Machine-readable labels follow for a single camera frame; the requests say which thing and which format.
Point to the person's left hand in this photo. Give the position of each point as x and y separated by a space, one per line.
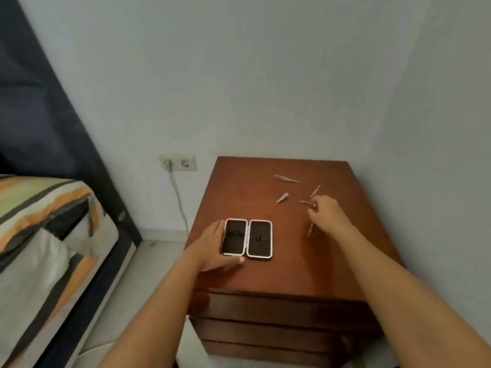
209 251

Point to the checkered manicure kit case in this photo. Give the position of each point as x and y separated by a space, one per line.
261 245

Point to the person's right hand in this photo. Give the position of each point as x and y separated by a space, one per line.
330 216

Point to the silver tweezers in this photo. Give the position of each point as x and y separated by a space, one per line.
285 178

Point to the silver nail file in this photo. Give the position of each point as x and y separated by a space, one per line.
311 229

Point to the silver cuticle pusher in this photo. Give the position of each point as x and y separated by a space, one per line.
315 191

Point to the brown wooden nightstand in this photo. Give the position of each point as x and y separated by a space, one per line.
249 187

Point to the person's left forearm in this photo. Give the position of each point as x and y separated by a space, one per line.
153 321

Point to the person's right forearm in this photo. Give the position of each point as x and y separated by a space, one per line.
402 302

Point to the white double wall socket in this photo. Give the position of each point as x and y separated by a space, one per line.
178 162

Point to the small steel nail clipper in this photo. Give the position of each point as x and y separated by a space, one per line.
282 198

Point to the small silver scissors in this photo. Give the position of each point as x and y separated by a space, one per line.
307 203

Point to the striped bedding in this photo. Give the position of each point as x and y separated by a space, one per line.
38 264

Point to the white plug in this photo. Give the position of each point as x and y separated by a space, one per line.
168 164

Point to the white floor cloth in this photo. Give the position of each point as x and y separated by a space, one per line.
96 358

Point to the brown wooden drawer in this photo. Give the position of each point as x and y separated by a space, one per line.
268 353
268 306
268 333

